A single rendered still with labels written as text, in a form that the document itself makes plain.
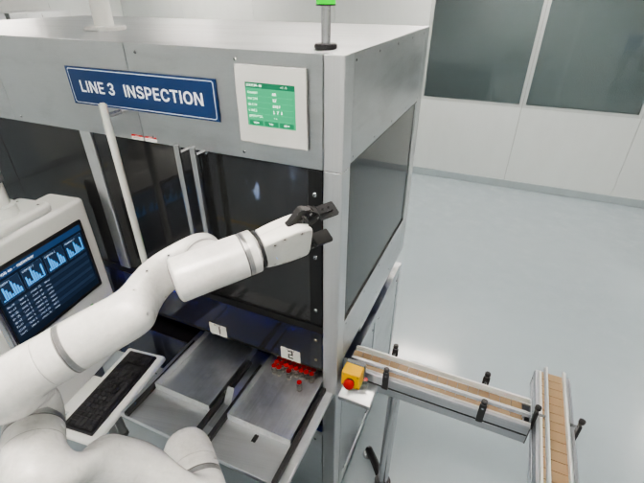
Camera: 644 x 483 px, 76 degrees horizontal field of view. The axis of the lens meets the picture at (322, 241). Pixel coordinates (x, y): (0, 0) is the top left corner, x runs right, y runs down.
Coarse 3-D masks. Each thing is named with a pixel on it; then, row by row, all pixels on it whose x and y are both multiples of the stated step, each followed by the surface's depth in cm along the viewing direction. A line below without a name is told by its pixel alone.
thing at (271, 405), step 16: (256, 384) 165; (272, 384) 165; (288, 384) 165; (304, 384) 165; (320, 384) 161; (240, 400) 157; (256, 400) 159; (272, 400) 159; (288, 400) 159; (304, 400) 159; (240, 416) 153; (256, 416) 153; (272, 416) 153; (288, 416) 153; (304, 416) 150; (272, 432) 144; (288, 432) 147
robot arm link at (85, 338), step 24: (192, 240) 79; (216, 240) 80; (144, 264) 76; (120, 288) 71; (144, 288) 72; (168, 288) 79; (96, 312) 67; (120, 312) 67; (144, 312) 69; (72, 336) 65; (96, 336) 66; (120, 336) 68; (72, 360) 65; (96, 360) 68
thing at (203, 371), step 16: (208, 336) 188; (192, 352) 180; (208, 352) 180; (224, 352) 180; (240, 352) 180; (176, 368) 172; (192, 368) 172; (208, 368) 172; (224, 368) 172; (240, 368) 169; (160, 384) 161; (176, 384) 165; (192, 384) 165; (208, 384) 165; (224, 384) 161; (192, 400) 156; (208, 400) 159
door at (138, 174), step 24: (96, 144) 149; (120, 144) 144; (144, 144) 140; (144, 168) 145; (168, 168) 140; (192, 168) 136; (120, 192) 157; (144, 192) 151; (168, 192) 146; (192, 192) 141; (120, 216) 164; (144, 216) 158; (168, 216) 152; (144, 240) 165; (168, 240) 159
